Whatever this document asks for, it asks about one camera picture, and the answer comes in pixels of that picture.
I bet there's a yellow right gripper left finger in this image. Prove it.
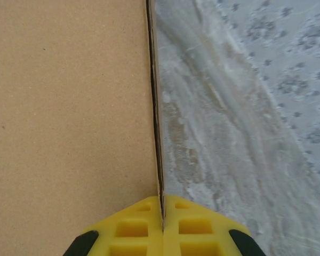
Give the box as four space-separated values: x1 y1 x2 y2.
62 196 164 256

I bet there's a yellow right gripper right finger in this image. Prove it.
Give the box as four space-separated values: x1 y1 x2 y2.
162 195 267 256

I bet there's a brown cardboard box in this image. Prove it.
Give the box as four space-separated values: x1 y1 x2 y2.
0 0 166 233

